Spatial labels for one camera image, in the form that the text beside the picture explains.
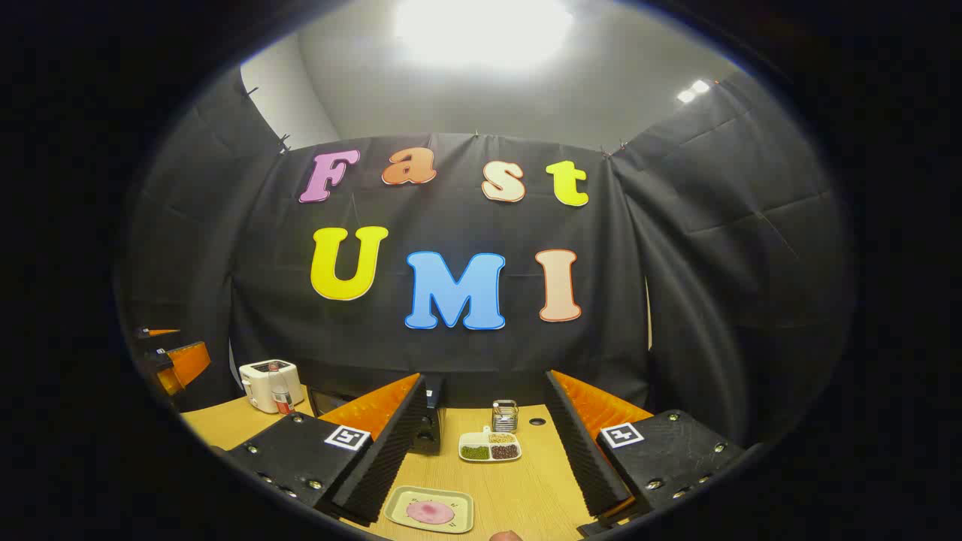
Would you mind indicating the white toaster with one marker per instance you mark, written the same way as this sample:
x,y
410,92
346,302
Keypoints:
x,y
257,387

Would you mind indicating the black electric oven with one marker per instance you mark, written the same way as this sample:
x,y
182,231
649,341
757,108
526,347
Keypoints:
x,y
432,434

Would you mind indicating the large ceiling light panel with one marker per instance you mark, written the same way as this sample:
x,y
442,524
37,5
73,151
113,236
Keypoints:
x,y
481,30

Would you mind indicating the white divided dish with beans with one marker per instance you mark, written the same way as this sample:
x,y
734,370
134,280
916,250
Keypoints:
x,y
473,438

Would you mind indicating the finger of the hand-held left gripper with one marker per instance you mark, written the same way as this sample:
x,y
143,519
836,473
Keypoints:
x,y
161,332
188,364

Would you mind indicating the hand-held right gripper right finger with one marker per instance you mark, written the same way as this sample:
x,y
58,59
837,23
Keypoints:
x,y
579,443

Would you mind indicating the pink ham slice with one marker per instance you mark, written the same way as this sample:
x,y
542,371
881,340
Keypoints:
x,y
430,512

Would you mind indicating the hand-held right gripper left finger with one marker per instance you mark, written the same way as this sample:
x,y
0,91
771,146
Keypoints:
x,y
391,443

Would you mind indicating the clear bottle with red label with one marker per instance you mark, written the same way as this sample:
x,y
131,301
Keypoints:
x,y
281,396

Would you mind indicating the small ceiling light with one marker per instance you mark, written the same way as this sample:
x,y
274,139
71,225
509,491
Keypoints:
x,y
693,91

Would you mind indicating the cream square plate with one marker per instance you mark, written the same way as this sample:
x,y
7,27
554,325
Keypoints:
x,y
397,507

